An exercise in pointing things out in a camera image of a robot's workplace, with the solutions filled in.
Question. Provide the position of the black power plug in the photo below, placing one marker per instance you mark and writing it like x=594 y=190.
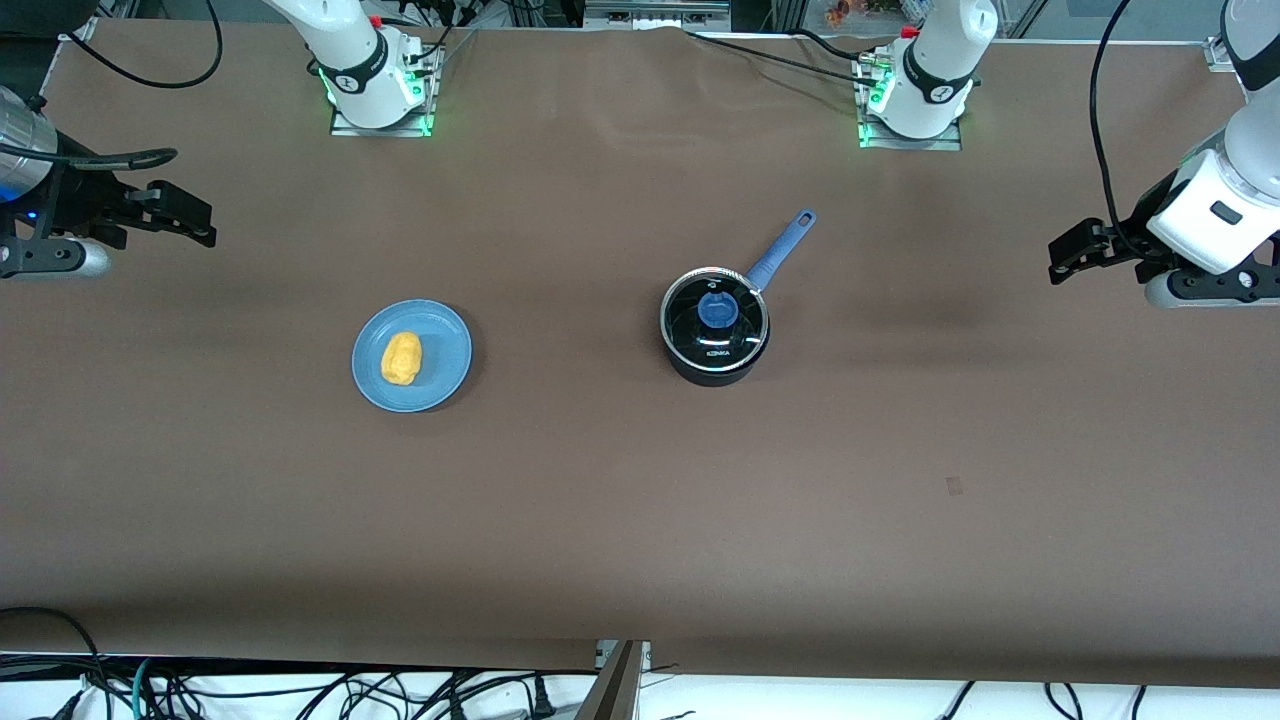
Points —
x=542 y=700

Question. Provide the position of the aluminium frame corner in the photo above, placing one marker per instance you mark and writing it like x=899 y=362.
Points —
x=1222 y=52

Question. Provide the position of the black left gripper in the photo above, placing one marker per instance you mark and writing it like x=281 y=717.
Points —
x=1124 y=243

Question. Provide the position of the grey metal rail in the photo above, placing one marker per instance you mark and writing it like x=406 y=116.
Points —
x=655 y=12

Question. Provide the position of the aluminium profile bar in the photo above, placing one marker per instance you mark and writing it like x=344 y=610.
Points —
x=615 y=690

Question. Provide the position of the small orange object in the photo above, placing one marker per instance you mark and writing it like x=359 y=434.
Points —
x=840 y=10

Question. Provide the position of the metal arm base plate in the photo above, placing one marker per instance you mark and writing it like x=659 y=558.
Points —
x=920 y=144
x=380 y=130

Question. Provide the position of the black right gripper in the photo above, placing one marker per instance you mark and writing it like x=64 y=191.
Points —
x=82 y=199

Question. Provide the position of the round blue plate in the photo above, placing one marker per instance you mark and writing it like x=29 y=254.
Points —
x=440 y=350

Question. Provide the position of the brown table cover sheet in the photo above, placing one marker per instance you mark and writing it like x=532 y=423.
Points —
x=600 y=500

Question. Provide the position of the yellow potato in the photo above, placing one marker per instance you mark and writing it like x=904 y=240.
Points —
x=402 y=360

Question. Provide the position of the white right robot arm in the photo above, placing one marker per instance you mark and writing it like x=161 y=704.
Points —
x=350 y=50

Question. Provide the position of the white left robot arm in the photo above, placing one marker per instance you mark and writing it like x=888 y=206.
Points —
x=940 y=50

